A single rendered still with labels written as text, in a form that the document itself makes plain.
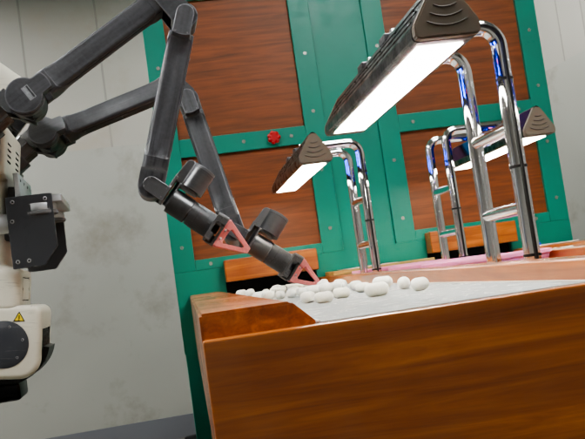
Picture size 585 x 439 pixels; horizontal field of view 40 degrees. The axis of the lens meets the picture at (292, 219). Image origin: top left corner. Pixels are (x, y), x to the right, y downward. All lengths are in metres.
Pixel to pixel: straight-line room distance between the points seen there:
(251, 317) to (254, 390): 0.07
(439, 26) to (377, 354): 0.39
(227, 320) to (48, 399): 3.70
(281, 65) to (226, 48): 0.19
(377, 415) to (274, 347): 0.12
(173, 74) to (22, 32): 2.95
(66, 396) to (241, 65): 2.34
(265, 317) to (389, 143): 1.97
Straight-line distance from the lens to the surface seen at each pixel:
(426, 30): 0.98
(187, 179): 1.78
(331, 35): 2.83
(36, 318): 1.90
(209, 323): 0.83
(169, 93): 1.81
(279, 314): 0.84
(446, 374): 0.86
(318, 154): 1.91
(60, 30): 4.71
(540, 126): 2.08
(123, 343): 4.46
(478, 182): 1.36
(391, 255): 2.73
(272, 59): 2.78
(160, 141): 1.79
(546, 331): 0.89
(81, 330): 4.47
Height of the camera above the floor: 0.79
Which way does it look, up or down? 4 degrees up
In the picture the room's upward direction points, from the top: 8 degrees counter-clockwise
